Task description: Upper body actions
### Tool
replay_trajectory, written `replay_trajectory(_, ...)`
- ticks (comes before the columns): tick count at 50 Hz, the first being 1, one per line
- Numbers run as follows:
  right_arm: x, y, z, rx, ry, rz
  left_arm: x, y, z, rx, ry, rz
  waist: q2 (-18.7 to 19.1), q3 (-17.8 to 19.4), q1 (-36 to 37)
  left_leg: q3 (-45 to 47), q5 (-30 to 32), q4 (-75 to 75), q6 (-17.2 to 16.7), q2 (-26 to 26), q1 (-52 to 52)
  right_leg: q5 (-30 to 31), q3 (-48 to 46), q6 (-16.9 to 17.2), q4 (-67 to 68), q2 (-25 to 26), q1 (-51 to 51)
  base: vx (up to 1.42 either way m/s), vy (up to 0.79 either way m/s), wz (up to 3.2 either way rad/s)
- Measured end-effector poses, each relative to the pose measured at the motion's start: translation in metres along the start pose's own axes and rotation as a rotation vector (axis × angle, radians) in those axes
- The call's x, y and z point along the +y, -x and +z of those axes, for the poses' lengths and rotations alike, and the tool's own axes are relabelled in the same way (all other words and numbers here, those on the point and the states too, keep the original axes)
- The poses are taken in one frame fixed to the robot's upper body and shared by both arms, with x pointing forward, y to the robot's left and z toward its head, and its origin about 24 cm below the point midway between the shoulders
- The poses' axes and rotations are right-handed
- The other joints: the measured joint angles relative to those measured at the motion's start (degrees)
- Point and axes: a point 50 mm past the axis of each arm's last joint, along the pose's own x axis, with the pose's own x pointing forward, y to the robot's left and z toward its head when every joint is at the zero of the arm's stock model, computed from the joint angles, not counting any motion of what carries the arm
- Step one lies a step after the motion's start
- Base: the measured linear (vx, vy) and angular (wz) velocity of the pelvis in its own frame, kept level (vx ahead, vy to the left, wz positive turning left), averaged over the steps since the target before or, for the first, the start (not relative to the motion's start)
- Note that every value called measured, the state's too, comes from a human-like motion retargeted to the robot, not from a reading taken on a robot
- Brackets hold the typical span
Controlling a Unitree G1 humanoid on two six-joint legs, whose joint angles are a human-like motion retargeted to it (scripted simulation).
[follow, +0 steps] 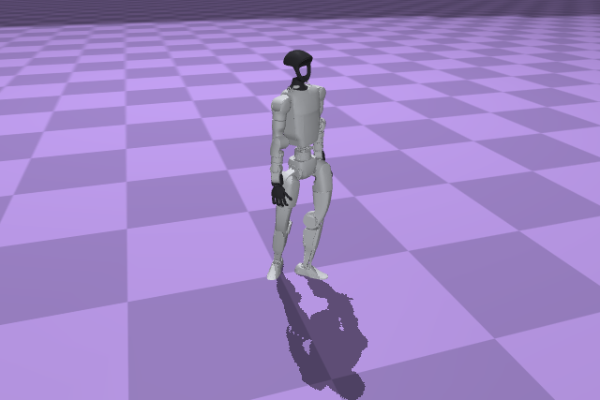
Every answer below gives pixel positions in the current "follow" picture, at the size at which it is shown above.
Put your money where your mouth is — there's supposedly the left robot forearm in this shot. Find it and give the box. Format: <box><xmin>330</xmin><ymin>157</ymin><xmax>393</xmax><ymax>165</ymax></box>
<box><xmin>312</xmin><ymin>131</ymin><xmax>324</xmax><ymax>159</ymax></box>

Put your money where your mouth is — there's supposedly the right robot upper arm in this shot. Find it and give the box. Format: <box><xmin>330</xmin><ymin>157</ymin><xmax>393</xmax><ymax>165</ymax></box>
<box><xmin>271</xmin><ymin>95</ymin><xmax>292</xmax><ymax>150</ymax></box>

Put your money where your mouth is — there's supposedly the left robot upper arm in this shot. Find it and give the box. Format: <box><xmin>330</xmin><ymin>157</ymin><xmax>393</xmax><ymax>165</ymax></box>
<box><xmin>312</xmin><ymin>84</ymin><xmax>326</xmax><ymax>132</ymax></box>

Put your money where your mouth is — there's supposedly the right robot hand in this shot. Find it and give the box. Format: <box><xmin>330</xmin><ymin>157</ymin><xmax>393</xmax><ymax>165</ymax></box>
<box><xmin>271</xmin><ymin>174</ymin><xmax>293</xmax><ymax>207</ymax></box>

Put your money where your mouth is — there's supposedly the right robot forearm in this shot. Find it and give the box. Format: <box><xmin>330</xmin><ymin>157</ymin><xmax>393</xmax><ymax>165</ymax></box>
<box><xmin>270</xmin><ymin>138</ymin><xmax>284</xmax><ymax>184</ymax></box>

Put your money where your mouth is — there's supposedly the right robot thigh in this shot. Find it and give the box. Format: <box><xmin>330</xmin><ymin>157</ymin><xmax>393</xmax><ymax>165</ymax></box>
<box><xmin>276</xmin><ymin>168</ymin><xmax>300</xmax><ymax>235</ymax></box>

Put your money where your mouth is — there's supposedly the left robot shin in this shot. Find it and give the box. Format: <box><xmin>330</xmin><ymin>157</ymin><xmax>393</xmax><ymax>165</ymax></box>
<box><xmin>303</xmin><ymin>221</ymin><xmax>323</xmax><ymax>269</ymax></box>

